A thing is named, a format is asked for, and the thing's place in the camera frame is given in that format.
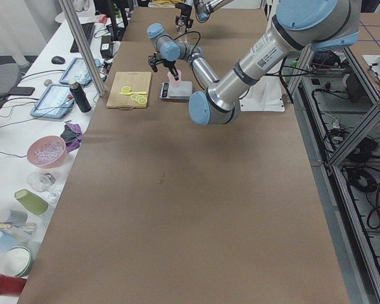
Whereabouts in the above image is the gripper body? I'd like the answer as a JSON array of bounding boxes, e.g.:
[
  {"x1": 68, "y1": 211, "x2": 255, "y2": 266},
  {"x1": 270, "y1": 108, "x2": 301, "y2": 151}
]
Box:
[
  {"x1": 175, "y1": 3, "x2": 193, "y2": 29},
  {"x1": 148, "y1": 53, "x2": 170, "y2": 71}
]

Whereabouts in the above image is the clear glass sauce bottle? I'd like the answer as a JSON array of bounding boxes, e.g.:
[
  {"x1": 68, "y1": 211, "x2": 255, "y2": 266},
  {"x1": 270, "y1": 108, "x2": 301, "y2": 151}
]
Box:
[{"x1": 175, "y1": 26, "x2": 188, "y2": 44}]

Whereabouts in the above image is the pink plastic cup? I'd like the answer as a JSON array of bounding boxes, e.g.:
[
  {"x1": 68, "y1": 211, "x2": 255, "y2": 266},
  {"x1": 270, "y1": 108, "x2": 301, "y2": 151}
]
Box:
[{"x1": 167, "y1": 70, "x2": 181, "y2": 88}]

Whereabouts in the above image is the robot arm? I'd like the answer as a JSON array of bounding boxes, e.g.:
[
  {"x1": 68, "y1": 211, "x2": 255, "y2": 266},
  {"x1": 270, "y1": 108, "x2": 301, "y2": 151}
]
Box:
[
  {"x1": 147, "y1": 1, "x2": 362, "y2": 125},
  {"x1": 174, "y1": 0, "x2": 232, "y2": 42}
]

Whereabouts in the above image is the digital kitchen scale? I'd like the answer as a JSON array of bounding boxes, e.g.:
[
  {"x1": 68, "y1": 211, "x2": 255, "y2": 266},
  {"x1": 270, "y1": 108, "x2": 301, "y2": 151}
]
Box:
[{"x1": 159, "y1": 81, "x2": 193, "y2": 102}]

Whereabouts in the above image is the green plastic cup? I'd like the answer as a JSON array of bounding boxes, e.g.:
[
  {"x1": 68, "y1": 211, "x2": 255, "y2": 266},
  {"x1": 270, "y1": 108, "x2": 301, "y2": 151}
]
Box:
[{"x1": 14, "y1": 189, "x2": 49, "y2": 215}]

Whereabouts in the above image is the grey plastic cup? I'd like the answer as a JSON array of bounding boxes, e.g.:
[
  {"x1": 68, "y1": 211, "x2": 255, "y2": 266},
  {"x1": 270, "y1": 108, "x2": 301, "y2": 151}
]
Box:
[{"x1": 0, "y1": 209, "x2": 28, "y2": 227}]

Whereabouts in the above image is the red cup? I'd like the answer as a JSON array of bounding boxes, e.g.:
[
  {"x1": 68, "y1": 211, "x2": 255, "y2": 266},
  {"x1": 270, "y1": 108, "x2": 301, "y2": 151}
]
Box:
[{"x1": 0, "y1": 274, "x2": 27, "y2": 296}]

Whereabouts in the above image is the bamboo cutting board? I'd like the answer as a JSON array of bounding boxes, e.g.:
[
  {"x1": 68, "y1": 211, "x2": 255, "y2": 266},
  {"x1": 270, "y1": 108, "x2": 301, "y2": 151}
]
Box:
[{"x1": 106, "y1": 72, "x2": 151, "y2": 109}]

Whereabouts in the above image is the yellow plastic knife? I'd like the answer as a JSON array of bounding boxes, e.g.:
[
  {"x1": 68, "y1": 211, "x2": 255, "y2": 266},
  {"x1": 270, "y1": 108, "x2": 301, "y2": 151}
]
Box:
[{"x1": 119, "y1": 91, "x2": 148, "y2": 96}]

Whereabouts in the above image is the black power adapter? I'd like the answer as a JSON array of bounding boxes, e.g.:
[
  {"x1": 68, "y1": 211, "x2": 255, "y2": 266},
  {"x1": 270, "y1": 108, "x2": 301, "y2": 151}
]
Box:
[{"x1": 100, "y1": 35, "x2": 113, "y2": 59}]

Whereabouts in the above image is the black keyboard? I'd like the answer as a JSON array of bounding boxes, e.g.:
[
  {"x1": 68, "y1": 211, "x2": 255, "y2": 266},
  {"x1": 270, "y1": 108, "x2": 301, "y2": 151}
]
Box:
[{"x1": 70, "y1": 22, "x2": 96, "y2": 54}]

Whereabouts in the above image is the blue cased tablet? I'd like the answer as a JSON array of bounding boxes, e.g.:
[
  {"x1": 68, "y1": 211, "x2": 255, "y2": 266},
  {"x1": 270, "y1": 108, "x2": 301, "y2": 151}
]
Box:
[
  {"x1": 59, "y1": 57, "x2": 91, "y2": 87},
  {"x1": 30, "y1": 84, "x2": 74, "y2": 119}
]

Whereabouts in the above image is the black water bottle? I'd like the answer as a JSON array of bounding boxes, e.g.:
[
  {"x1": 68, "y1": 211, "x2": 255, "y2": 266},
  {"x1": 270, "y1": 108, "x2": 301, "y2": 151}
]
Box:
[{"x1": 68, "y1": 79, "x2": 91, "y2": 113}]

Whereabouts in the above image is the black computer mouse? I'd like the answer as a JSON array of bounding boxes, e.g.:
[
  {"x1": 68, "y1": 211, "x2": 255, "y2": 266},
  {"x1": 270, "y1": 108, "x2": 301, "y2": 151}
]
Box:
[{"x1": 51, "y1": 56, "x2": 65, "y2": 65}]

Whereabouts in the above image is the purple grey cloth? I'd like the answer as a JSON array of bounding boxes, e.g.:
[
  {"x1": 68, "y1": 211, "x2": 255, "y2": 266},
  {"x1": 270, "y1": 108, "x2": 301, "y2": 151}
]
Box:
[{"x1": 60, "y1": 122, "x2": 83, "y2": 153}]

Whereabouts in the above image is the pink bowl with ice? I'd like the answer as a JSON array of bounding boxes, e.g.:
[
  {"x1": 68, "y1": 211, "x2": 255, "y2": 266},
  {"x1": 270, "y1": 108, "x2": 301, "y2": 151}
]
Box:
[{"x1": 27, "y1": 136, "x2": 67, "y2": 168}]

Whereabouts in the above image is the black smartphone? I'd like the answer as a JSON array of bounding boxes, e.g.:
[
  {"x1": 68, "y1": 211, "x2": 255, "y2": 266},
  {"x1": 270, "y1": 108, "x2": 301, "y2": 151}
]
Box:
[{"x1": 9, "y1": 87, "x2": 35, "y2": 96}]

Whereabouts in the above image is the grey office chair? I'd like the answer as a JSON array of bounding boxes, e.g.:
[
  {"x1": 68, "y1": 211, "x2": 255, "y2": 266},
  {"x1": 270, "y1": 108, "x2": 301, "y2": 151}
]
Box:
[{"x1": 0, "y1": 63, "x2": 22, "y2": 99}]

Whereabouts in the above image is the wine glass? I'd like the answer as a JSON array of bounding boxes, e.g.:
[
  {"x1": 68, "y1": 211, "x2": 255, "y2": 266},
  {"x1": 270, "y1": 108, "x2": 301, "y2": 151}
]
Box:
[{"x1": 27, "y1": 172, "x2": 61, "y2": 204}]

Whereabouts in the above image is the white green bowl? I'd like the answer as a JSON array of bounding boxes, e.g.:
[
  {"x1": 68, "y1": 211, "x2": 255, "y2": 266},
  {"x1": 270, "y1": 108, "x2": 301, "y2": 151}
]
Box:
[{"x1": 0, "y1": 246, "x2": 33, "y2": 277}]

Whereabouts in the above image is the black braided cable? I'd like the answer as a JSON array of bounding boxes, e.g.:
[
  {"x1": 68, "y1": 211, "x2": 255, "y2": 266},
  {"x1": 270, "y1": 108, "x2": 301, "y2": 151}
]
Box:
[{"x1": 172, "y1": 30, "x2": 201, "y2": 60}]

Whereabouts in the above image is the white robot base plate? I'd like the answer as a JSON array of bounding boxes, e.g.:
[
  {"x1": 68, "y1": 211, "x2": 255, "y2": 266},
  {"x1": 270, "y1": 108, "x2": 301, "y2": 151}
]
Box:
[{"x1": 239, "y1": 76, "x2": 285, "y2": 112}]

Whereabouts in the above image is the aluminium frame post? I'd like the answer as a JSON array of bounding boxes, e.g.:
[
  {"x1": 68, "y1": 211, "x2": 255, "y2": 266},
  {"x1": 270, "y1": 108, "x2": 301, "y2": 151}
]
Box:
[{"x1": 58, "y1": 0, "x2": 106, "y2": 97}]

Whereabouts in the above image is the aluminium frame rack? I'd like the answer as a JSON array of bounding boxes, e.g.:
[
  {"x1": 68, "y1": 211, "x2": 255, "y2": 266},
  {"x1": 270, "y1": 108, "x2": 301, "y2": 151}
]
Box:
[{"x1": 282, "y1": 39, "x2": 380, "y2": 303}]

